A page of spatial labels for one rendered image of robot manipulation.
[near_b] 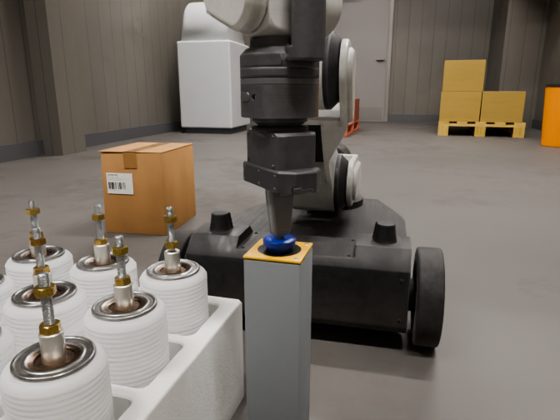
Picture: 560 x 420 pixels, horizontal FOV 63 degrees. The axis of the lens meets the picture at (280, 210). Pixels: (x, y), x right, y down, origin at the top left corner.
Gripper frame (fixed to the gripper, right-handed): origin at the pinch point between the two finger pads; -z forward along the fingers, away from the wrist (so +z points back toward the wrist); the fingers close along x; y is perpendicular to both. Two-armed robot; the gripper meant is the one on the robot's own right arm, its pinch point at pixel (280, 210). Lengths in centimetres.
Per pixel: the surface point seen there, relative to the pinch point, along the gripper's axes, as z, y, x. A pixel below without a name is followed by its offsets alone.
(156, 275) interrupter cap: -11.1, -12.2, -13.8
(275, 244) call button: -3.8, -1.3, 1.3
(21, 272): -12.3, -29.1, -27.5
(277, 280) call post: -7.6, -1.9, 2.9
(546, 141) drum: -32, 403, -219
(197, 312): -16.6, -7.4, -11.0
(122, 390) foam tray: -18.4, -19.6, -0.4
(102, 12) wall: 88, 49, -454
